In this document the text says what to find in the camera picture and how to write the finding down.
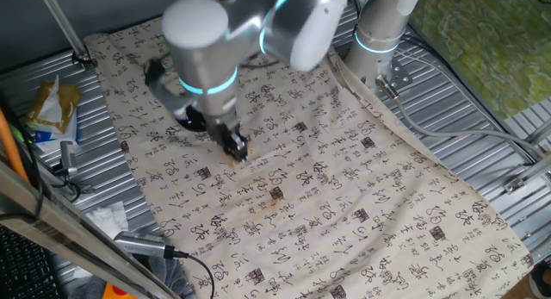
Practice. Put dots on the green patterned mat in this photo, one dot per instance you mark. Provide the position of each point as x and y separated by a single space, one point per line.
482 40

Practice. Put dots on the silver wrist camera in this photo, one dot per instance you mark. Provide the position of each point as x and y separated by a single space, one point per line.
168 98

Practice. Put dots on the slanted aluminium pole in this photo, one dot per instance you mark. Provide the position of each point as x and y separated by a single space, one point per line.
64 27

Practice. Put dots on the black shoe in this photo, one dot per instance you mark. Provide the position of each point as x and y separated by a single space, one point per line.
542 282

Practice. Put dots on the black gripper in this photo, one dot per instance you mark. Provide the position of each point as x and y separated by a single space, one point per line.
221 131

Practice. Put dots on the small camera on stand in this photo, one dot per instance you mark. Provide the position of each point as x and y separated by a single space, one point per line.
68 154

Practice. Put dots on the pale wooden block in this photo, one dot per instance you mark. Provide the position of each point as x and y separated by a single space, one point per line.
237 164

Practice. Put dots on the yellow tissue pack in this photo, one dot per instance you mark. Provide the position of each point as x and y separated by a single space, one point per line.
56 105

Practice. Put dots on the aluminium frame bar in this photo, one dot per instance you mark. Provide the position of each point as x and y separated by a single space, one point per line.
64 234

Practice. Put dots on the orange emergency stop box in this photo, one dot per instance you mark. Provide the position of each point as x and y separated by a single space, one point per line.
114 292

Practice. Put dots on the crumpled white tissue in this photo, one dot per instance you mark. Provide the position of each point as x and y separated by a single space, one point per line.
107 217

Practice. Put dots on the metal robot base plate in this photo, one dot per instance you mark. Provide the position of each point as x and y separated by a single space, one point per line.
400 77

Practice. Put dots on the orange stick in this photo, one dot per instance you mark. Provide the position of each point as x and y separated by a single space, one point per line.
10 148

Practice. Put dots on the aluminium frame bracket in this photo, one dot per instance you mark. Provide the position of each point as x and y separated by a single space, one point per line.
529 170

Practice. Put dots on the black round digital scale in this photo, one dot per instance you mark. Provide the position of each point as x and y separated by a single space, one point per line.
191 122

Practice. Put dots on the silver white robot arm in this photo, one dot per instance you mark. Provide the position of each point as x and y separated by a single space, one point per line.
202 53

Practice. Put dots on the black keyboard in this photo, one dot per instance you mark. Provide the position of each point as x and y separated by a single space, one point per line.
21 269

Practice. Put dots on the beige calligraphy print cloth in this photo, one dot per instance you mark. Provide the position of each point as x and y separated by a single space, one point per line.
344 204

